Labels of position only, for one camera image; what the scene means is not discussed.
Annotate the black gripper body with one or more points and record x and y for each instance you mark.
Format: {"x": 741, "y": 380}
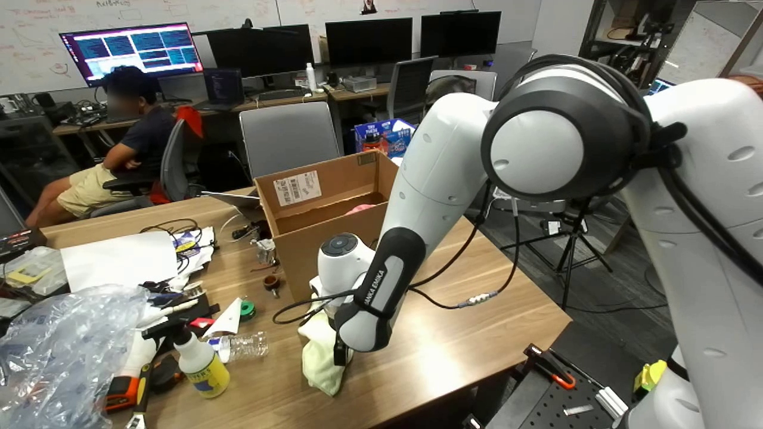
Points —
{"x": 339, "y": 349}

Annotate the pale green towel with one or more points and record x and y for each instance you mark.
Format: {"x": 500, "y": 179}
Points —
{"x": 324, "y": 361}

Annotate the pink cloth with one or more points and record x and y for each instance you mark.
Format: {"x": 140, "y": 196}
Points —
{"x": 361, "y": 208}

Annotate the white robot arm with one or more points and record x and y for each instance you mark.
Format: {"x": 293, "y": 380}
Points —
{"x": 556, "y": 158}

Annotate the cardboard box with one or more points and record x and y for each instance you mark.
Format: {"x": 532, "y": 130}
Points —
{"x": 318, "y": 216}

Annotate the clear plastic water bottle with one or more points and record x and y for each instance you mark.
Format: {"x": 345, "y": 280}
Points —
{"x": 242, "y": 345}

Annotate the green tape roll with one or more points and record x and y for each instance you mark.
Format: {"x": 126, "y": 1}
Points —
{"x": 247, "y": 311}

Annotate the yellow spray bottle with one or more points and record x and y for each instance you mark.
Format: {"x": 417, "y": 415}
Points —
{"x": 203, "y": 369}

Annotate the black perforated plate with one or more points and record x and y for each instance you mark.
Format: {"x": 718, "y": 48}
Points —
{"x": 541, "y": 407}

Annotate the grey padded office chair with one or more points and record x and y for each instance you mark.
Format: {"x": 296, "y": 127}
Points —
{"x": 287, "y": 139}

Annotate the blue printed carton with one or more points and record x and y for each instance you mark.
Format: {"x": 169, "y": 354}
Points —
{"x": 382, "y": 133}

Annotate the white paper sheet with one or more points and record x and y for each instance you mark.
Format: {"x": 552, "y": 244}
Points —
{"x": 121, "y": 260}

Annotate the office chair with jacket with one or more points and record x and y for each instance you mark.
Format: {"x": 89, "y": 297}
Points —
{"x": 180, "y": 163}

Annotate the black tripod stand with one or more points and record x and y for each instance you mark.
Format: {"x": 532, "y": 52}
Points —
{"x": 573, "y": 238}

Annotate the red jacket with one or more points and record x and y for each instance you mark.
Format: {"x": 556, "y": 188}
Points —
{"x": 191, "y": 123}

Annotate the clear plastic bag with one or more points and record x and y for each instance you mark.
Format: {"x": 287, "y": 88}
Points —
{"x": 57, "y": 365}

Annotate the seated person dark shirt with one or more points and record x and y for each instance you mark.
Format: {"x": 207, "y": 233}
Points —
{"x": 121, "y": 151}

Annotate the dark computer monitor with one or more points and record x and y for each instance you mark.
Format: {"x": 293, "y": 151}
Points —
{"x": 369, "y": 38}
{"x": 259, "y": 48}
{"x": 462, "y": 32}

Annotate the lit computer monitor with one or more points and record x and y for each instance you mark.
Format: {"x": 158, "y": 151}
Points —
{"x": 134, "y": 48}

